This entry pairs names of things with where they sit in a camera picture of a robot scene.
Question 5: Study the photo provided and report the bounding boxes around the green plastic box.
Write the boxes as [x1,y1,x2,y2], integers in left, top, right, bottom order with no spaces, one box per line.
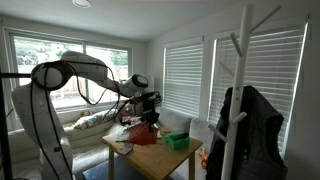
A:
[164,131,191,151]

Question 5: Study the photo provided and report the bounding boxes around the dark grey puffer vest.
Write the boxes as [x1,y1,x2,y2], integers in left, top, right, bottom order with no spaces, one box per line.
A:
[205,85,289,180]

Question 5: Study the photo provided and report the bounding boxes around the wide white window blind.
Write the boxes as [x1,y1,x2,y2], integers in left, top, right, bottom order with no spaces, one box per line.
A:
[207,21,308,158]

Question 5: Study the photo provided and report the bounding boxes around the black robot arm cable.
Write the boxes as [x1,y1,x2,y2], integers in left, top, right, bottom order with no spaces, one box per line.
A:
[29,60,141,180]

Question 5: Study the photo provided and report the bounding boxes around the large glass window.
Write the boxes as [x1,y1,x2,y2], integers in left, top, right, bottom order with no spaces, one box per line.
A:
[3,27,134,120]

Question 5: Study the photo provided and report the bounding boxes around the narrow white window blind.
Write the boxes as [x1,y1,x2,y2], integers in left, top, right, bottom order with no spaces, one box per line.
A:
[161,42,204,118]

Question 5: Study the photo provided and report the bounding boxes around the white sofa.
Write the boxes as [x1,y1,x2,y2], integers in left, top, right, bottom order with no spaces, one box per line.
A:
[7,105,216,180]

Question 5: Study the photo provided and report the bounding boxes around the dark blue ottoman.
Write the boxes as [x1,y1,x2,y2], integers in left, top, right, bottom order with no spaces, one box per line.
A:
[82,155,175,180]

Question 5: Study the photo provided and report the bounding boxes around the white coat rack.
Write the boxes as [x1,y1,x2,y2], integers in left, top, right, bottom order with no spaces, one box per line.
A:
[207,3,282,180]

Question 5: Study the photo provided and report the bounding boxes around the light wooden table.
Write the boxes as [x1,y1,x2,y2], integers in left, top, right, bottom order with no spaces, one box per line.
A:
[101,126,204,180]

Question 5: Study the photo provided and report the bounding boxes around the floral pillow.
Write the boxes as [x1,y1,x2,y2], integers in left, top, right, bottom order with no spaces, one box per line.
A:
[71,108,118,131]

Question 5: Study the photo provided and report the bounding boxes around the red woven box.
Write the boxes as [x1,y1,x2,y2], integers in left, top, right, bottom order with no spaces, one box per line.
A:
[127,121,160,147]

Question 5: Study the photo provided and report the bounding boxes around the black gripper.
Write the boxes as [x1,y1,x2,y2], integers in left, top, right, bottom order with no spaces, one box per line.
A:
[137,91,162,131]

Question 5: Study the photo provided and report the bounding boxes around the white table lamp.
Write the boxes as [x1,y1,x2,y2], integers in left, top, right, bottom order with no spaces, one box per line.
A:
[146,75,156,93]

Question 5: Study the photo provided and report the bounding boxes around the round ceiling light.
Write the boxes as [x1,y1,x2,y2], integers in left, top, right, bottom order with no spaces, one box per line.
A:
[71,0,92,9]

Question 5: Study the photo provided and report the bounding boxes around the small grey flat packet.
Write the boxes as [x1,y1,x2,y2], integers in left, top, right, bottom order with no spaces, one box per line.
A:
[115,142,135,156]

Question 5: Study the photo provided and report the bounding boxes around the black camera stand pole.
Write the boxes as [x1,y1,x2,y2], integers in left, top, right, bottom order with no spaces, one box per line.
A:
[0,67,34,180]

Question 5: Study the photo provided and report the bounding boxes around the small red object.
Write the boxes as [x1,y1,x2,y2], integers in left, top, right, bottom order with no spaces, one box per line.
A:
[120,114,138,125]

